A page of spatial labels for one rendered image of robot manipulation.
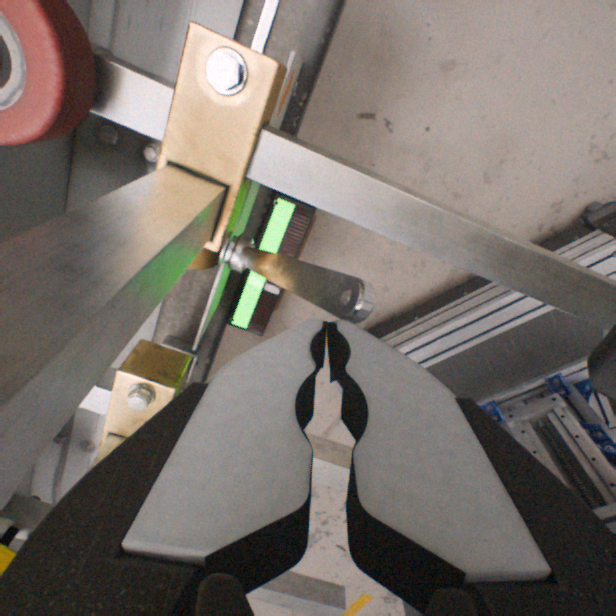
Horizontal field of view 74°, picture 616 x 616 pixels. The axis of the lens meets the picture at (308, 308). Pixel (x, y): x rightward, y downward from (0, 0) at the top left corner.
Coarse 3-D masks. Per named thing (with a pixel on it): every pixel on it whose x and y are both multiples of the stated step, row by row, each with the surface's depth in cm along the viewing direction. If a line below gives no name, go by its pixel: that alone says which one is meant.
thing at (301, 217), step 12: (300, 216) 42; (288, 228) 43; (300, 228) 43; (288, 240) 43; (300, 240) 43; (288, 252) 44; (264, 288) 46; (276, 288) 46; (264, 300) 47; (264, 312) 48; (252, 324) 48; (264, 324) 48
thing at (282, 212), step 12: (288, 204) 42; (276, 216) 42; (288, 216) 42; (276, 228) 43; (264, 240) 44; (276, 240) 43; (252, 276) 46; (252, 288) 46; (240, 300) 47; (252, 300) 47; (240, 312) 48; (240, 324) 49
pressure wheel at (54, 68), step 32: (0, 0) 17; (32, 0) 18; (64, 0) 20; (0, 32) 18; (32, 32) 18; (64, 32) 19; (0, 64) 19; (32, 64) 19; (64, 64) 19; (0, 96) 19; (32, 96) 19; (64, 96) 19; (0, 128) 20; (32, 128) 20; (64, 128) 22
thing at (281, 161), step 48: (96, 48) 23; (96, 96) 23; (144, 96) 23; (288, 144) 24; (288, 192) 25; (336, 192) 25; (384, 192) 25; (432, 240) 26; (480, 240) 26; (528, 288) 28; (576, 288) 28
